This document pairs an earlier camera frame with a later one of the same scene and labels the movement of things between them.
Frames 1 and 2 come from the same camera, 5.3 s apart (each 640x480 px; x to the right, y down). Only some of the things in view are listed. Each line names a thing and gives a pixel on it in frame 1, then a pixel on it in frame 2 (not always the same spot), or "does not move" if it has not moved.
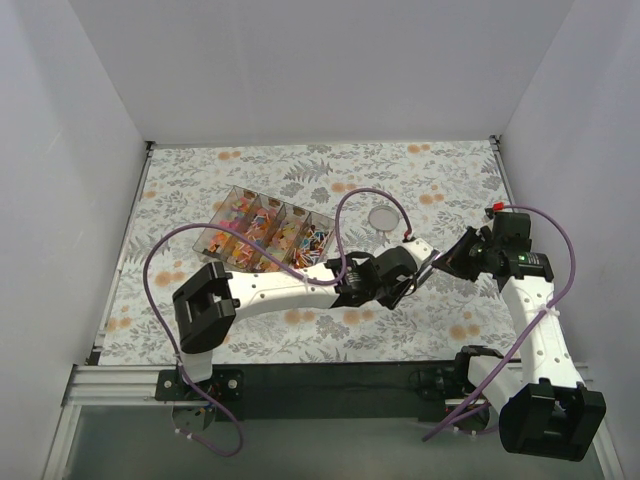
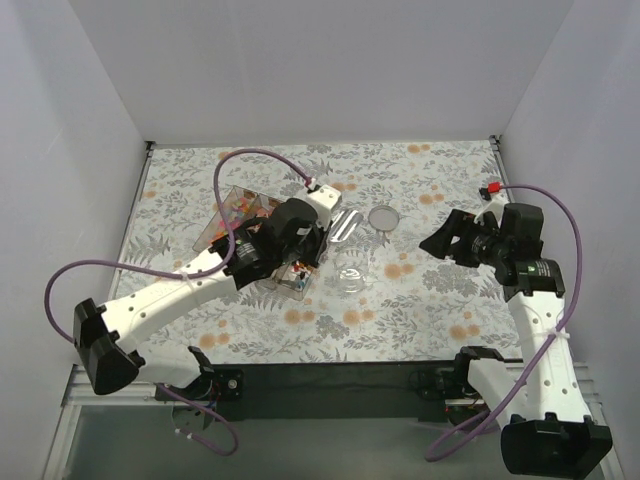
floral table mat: [382, 193] does not move
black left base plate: [222, 385] does not move
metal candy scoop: [425, 272] to [344, 225]
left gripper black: [409, 279] to [317, 245]
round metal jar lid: [383, 217] does not move
